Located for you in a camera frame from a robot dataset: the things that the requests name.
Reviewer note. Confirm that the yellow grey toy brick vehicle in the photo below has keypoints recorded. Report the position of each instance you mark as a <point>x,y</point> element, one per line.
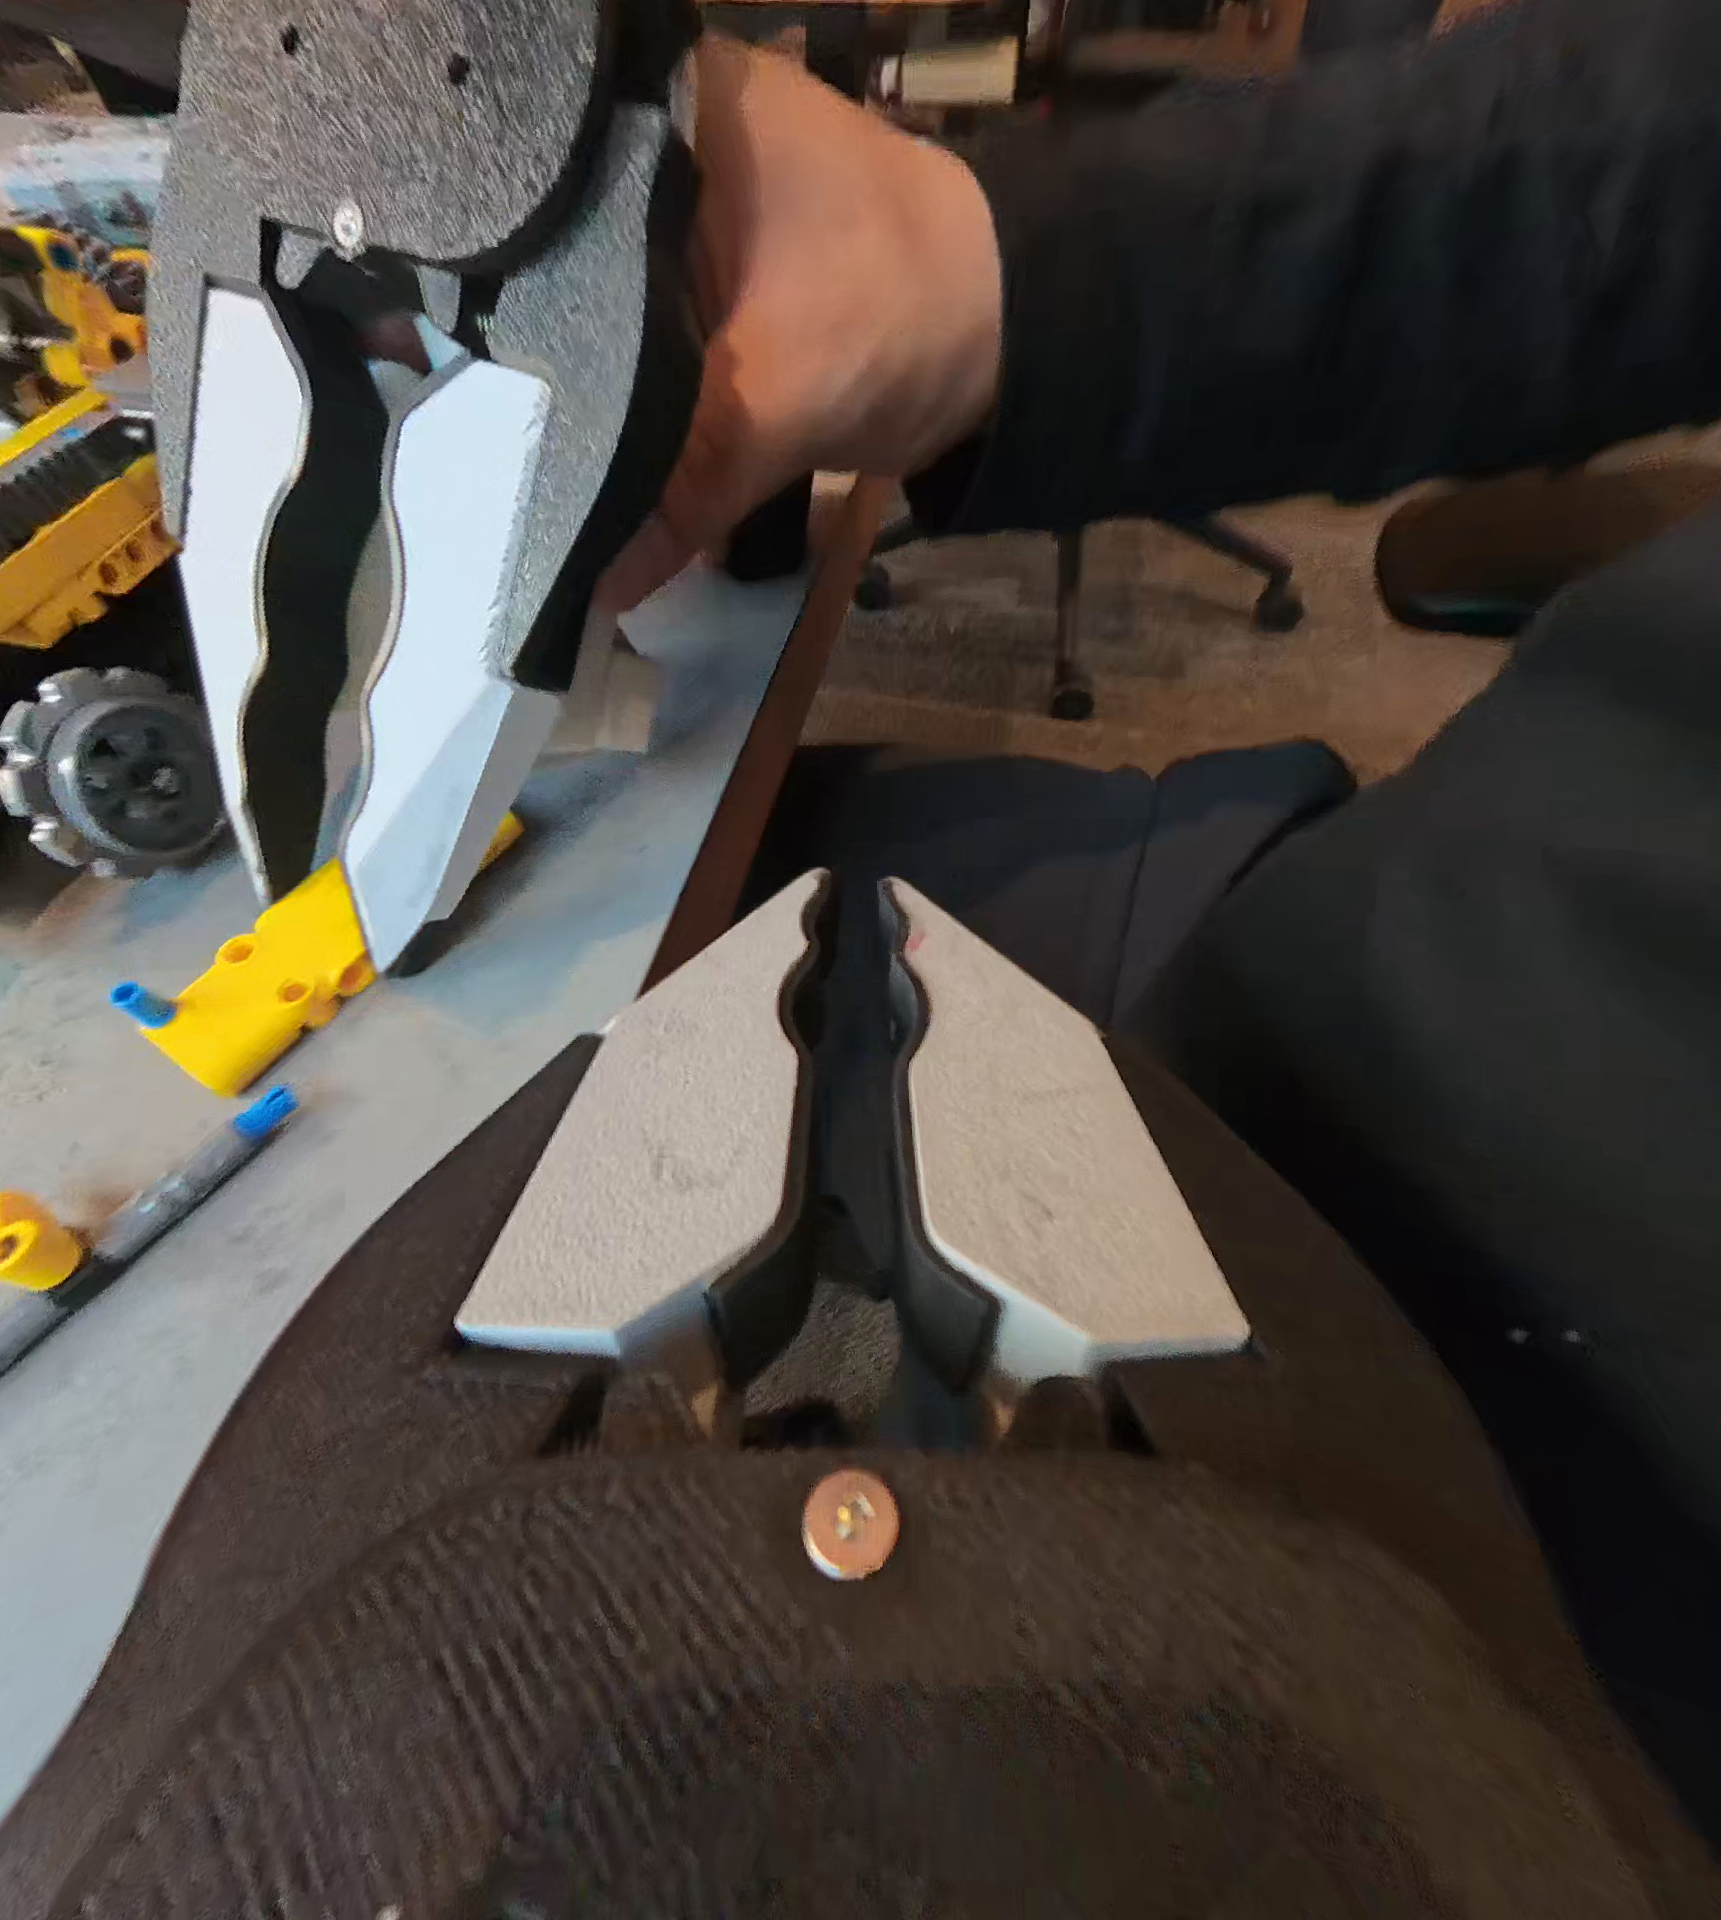
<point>21,540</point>

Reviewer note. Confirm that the blue connector pin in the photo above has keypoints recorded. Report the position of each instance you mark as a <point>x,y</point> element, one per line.
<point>140,1002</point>

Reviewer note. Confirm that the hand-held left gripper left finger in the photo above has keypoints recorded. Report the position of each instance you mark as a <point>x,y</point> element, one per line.
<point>635,1184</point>

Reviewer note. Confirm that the yellow rectangular brick block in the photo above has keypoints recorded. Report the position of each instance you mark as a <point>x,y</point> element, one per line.
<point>291,960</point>

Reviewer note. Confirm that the grey axle with yellow cam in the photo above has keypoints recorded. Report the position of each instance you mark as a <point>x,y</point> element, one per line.
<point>171,1192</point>

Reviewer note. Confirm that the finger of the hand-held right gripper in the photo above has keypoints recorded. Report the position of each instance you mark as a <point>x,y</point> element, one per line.
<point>463,570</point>
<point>240,450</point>

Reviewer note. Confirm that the black chair armrest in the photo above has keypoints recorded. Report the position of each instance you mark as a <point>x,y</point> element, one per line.
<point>1460,585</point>

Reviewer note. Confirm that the person's black clothing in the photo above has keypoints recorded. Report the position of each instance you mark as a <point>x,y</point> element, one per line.
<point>1549,1050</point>

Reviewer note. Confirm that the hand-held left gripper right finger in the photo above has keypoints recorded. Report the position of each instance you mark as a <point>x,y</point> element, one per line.
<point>1072,1184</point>

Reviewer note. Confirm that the person's right forearm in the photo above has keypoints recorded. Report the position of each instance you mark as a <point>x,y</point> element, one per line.
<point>1399,270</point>

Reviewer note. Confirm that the black office chair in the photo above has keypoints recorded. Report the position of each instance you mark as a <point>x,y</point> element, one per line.
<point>1072,600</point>

